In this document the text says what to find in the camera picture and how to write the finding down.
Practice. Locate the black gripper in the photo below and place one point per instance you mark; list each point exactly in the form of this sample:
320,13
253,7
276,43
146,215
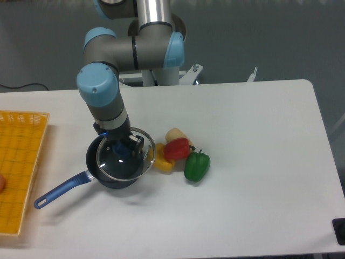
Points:
119,135

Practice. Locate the glass lid with blue knob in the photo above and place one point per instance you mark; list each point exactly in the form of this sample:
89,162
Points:
118,164

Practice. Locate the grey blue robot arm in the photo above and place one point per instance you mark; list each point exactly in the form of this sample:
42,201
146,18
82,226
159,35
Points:
156,45

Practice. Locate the yellow bell pepper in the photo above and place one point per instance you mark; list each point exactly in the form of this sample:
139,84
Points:
160,162

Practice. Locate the beige potato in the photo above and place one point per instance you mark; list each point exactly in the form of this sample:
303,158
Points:
176,133

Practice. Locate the red bell pepper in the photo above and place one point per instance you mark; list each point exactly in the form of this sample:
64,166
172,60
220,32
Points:
178,149

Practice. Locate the dark blue saucepan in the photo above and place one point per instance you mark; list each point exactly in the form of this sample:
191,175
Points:
84,177

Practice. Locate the green bell pepper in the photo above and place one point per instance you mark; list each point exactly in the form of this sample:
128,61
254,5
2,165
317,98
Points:
196,166

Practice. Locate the yellow woven tray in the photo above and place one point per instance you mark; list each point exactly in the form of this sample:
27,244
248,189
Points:
22,135

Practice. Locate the black table grommet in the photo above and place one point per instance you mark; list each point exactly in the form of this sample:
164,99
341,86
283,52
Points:
339,229

